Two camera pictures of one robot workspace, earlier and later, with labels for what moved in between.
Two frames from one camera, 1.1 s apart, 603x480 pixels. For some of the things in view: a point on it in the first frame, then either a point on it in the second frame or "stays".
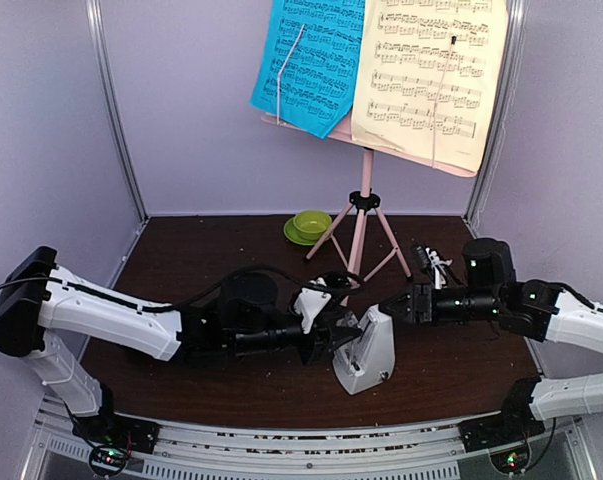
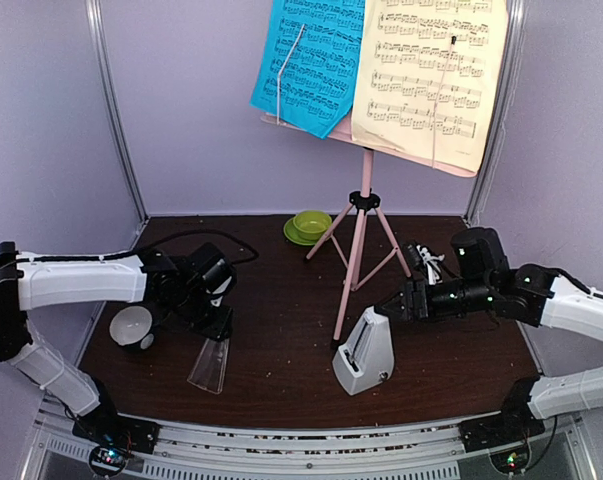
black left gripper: x=325 y=340 → x=216 y=331
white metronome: x=368 y=359 stays
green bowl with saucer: x=307 y=227 stays
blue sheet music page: x=306 y=77 stays
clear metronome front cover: x=351 y=356 → x=208 y=371
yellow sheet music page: x=427 y=77 stays
